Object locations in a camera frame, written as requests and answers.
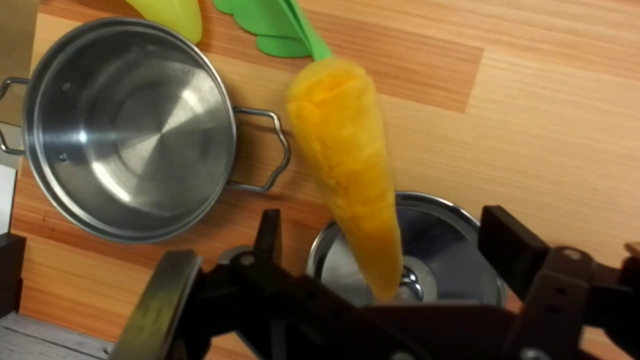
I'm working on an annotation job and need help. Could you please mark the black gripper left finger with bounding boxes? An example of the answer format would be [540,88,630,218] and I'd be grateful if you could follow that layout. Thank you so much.
[110,250,202,360]

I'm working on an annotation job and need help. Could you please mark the steel pot lid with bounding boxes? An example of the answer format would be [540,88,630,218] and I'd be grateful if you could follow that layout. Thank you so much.
[307,192,505,307]

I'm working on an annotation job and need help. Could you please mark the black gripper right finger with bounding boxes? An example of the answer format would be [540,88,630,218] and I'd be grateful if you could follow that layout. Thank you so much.
[479,206,550,300]

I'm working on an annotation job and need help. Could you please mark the yellow plush carrot toy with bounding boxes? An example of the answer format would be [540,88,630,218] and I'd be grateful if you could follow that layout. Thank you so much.
[212,0,403,300]

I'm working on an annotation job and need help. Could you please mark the yellow plush banana toy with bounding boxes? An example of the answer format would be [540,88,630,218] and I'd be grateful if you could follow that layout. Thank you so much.
[126,0,202,44]

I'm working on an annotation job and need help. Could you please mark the steel pot with handles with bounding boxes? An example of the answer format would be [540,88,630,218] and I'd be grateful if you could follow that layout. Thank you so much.
[0,15,295,243]

